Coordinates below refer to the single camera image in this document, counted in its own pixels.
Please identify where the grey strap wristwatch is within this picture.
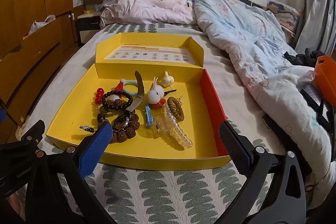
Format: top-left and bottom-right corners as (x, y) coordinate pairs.
(113, 71), (145, 132)

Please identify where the brown rudraksha bead bracelet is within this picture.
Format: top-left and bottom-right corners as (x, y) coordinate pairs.
(97, 99), (140, 144)

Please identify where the black bead bracelet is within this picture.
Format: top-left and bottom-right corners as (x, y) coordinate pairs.
(101, 90), (134, 111)

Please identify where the blue hair clip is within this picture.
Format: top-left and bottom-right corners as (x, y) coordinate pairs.
(145, 104), (153, 128)

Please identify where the red santa hat hair clip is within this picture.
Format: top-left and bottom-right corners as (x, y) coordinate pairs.
(109, 79), (125, 102)

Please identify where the light blue bracelet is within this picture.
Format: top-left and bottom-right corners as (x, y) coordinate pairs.
(122, 80), (140, 97)

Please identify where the clear pearl claw clip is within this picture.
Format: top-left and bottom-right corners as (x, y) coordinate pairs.
(154, 103), (193, 148)

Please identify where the white bunny pompom hair clip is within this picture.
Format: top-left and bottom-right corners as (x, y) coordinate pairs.
(147, 77), (166, 110)

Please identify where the brown coil hair tie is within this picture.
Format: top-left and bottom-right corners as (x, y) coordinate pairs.
(167, 96), (185, 122)

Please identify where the white garlic hair clip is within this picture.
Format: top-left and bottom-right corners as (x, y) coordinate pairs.
(160, 71), (175, 88)

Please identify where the yellow cardboard box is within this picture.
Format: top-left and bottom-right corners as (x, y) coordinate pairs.
(46, 33), (230, 171)

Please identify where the orange object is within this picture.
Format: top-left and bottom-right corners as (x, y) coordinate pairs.
(314, 56), (336, 106)

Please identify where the light blue patterned duvet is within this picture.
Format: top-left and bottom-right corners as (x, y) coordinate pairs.
(194, 0), (335, 206)

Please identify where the dark nightstand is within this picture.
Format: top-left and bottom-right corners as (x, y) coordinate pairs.
(76, 11), (101, 44)

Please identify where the white plastic bag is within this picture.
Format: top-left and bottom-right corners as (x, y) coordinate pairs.
(27, 15), (56, 36)

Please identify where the patterned pillow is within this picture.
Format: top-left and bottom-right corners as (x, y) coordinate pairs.
(266, 1), (301, 32)

